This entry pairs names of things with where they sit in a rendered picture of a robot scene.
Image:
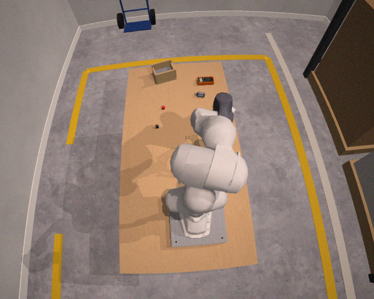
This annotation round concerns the tan wooden open box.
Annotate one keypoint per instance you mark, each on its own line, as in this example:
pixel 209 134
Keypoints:
pixel 163 71

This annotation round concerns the orange pocket multimeter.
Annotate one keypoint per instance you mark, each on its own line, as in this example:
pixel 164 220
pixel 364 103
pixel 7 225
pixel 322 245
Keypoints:
pixel 205 80

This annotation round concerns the thin tan flat mat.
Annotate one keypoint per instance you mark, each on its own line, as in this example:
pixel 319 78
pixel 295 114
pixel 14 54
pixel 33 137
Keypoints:
pixel 195 140

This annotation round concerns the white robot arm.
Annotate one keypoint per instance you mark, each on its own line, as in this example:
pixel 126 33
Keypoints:
pixel 190 164

